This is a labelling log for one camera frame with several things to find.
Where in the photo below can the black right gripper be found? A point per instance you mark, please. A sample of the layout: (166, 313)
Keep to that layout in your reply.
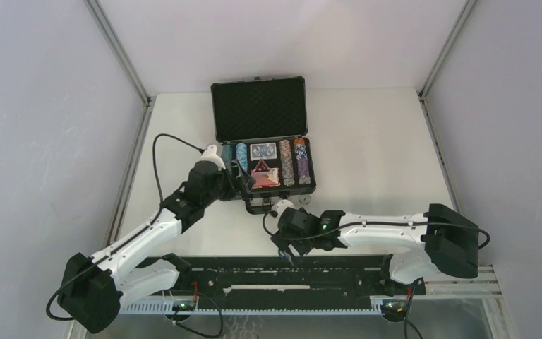
(283, 239)

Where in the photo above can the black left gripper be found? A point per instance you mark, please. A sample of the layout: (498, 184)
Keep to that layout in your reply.
(245, 181)

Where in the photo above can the red triangular dealer button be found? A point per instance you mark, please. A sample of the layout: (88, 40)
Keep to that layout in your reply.
(261, 166)

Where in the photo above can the red playing card deck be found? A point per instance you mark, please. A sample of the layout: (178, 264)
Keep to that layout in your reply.
(266, 179)

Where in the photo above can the white poker chip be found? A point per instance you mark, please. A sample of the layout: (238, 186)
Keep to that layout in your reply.
(304, 199)

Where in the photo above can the blue playing card deck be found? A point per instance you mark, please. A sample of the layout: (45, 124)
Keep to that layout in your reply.
(263, 151)

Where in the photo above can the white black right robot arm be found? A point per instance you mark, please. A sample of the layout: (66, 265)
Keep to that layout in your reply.
(439, 240)

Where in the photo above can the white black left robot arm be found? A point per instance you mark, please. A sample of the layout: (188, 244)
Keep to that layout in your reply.
(95, 288)

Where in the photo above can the light blue red chip row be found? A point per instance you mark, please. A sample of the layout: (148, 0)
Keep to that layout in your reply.
(242, 156)

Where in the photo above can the green poker chip row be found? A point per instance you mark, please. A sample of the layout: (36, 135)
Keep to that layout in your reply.
(227, 153)

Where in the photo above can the blue purple poker chip row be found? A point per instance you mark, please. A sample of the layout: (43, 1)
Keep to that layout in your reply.
(301, 156)

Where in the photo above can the black poker chip case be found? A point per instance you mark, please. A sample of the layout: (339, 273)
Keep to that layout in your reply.
(264, 110)

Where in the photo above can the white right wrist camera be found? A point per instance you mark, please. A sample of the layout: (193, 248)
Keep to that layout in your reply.
(281, 206)

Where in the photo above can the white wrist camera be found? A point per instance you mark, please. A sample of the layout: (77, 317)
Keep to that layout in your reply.
(281, 206)
(210, 155)

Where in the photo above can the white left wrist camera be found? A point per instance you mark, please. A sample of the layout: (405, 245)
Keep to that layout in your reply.
(210, 155)

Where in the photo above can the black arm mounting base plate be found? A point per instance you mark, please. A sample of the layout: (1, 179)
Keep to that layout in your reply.
(268, 263)

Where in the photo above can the white slotted cable duct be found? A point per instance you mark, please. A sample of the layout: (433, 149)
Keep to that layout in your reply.
(182, 307)

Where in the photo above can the aluminium frame rail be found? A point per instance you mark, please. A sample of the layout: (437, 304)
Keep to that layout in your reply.
(486, 280)

